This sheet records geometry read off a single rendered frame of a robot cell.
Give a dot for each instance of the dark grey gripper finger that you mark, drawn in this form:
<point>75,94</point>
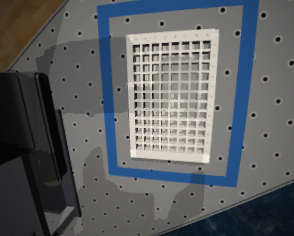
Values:
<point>28,123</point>

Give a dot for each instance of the blue tape rectangle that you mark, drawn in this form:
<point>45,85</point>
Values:
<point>246,55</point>

